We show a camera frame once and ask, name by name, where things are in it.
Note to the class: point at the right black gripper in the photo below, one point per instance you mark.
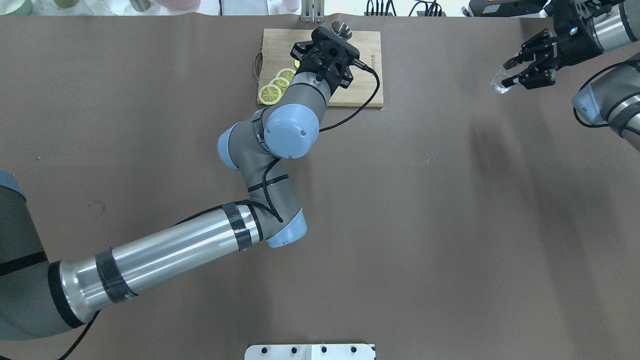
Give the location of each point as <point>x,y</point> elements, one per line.
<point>576,46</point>

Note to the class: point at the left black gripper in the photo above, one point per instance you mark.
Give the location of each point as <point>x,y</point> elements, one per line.
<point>299,51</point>

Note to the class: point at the small clear glass cup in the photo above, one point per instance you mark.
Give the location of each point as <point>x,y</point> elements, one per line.
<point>506,77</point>

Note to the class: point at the steel double jigger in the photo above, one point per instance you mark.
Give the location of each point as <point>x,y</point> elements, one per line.
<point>341,29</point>

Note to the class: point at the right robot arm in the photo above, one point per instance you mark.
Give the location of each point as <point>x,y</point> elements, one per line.
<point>609,99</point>

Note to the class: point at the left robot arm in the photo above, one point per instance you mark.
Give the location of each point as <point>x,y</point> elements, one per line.
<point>41,299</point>

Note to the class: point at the pink cup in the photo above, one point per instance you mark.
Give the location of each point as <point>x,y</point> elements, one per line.
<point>291,5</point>

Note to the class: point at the wooden cutting board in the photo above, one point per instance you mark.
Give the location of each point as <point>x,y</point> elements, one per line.
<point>278,43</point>

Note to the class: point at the middle row lemon slice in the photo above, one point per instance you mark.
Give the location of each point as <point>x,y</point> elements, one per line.
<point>281,83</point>

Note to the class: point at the end row lemon slice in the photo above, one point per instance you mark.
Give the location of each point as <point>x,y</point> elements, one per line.
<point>269,95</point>

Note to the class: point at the pink bowl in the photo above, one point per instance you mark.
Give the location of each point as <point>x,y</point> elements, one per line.
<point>178,5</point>

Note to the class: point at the aluminium frame post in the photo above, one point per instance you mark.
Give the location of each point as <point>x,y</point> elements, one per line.
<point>312,11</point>

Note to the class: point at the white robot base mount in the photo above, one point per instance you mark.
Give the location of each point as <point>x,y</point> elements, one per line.
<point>317,351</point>

